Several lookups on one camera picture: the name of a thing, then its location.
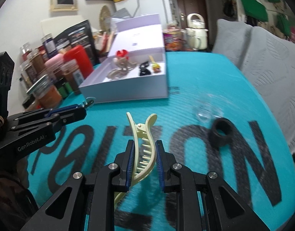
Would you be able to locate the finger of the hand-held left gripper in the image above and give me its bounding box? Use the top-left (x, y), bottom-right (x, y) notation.
top-left (11, 109), bottom-right (88, 138)
top-left (8, 104), bottom-right (87, 126)

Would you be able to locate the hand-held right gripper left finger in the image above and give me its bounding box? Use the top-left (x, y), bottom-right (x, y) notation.
top-left (20, 141), bottom-right (136, 231)

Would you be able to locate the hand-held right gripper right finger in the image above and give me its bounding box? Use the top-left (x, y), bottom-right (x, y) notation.
top-left (155, 140), bottom-right (270, 231)

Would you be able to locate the pale yellow claw clip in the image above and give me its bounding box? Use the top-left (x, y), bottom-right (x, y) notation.
top-left (113, 112), bottom-right (158, 208)

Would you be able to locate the white lidded gift box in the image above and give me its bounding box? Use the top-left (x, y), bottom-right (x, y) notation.
top-left (78, 14), bottom-right (169, 104)

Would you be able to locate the pearly white claw clip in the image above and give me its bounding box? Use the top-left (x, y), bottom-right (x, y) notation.
top-left (107, 56), bottom-right (137, 80)

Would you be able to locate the black hair clip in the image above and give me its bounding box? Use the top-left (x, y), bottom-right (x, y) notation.
top-left (138, 61), bottom-right (151, 76)

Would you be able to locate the person's left forearm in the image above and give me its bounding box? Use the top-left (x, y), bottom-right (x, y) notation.
top-left (0, 168), bottom-right (38, 231)

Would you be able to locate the group of spice jars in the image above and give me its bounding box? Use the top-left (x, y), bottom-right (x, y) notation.
top-left (19, 35), bottom-right (85, 110)

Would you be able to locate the red plastic canister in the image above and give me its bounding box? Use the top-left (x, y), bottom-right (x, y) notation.
top-left (63, 45), bottom-right (94, 82)

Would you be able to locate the black hair band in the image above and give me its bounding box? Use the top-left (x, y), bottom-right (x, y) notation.
top-left (211, 118), bottom-right (234, 148)

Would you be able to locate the clear hair clip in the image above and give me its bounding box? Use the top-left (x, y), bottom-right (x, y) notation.
top-left (196, 94), bottom-right (225, 123)

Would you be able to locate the black printed bag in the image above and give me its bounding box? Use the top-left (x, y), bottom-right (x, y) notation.
top-left (54, 20), bottom-right (98, 64)

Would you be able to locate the red paper packet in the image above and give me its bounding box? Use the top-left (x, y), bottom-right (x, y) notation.
top-left (99, 32), bottom-right (114, 53)

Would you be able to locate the colourful hair clip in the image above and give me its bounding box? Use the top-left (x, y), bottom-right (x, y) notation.
top-left (149, 55), bottom-right (161, 74)

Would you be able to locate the grey plastic bag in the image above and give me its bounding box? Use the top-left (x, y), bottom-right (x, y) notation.
top-left (111, 8), bottom-right (132, 20)

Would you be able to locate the purple instant noodle cup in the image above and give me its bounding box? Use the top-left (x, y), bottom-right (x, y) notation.
top-left (162, 29), bottom-right (186, 51)

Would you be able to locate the glass mug with cat print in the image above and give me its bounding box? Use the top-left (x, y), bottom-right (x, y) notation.
top-left (184, 28), bottom-right (201, 50)

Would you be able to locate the clear candy jar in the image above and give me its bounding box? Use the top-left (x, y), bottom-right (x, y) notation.
top-left (166, 21), bottom-right (180, 33)

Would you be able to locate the white fridge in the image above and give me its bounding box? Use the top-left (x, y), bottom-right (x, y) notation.
top-left (114, 0), bottom-right (173, 33)

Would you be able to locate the grey leaf-pattern cushion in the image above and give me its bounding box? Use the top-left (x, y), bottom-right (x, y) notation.
top-left (211, 19), bottom-right (254, 68)
top-left (241, 26), bottom-right (295, 154)

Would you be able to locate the white kettle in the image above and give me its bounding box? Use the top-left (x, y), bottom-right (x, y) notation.
top-left (187, 13), bottom-right (208, 51)

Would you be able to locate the brown door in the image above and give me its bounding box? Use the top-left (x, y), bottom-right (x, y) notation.
top-left (174, 0), bottom-right (208, 29)

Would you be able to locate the dark hanging bag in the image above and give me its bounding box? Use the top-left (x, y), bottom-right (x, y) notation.
top-left (223, 0), bottom-right (237, 17)

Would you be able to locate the green bag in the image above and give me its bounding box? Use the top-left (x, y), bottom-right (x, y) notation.
top-left (241, 0), bottom-right (268, 22)

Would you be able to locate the cream wall panel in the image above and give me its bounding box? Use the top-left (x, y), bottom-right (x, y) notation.
top-left (50, 0), bottom-right (79, 12)

